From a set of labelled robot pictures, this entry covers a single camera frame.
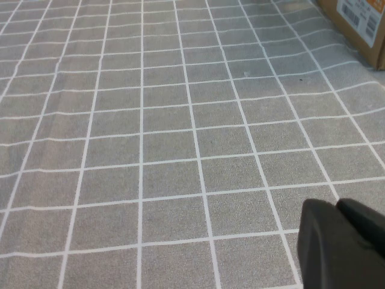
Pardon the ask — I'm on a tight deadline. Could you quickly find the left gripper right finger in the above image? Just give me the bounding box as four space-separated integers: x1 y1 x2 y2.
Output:
335 197 385 257

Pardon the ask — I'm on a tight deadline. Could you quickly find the brown cardboard shoe box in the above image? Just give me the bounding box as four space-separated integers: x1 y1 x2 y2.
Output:
317 0 385 72

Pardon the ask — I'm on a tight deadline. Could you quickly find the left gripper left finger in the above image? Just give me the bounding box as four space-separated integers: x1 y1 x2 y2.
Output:
296 197 385 289

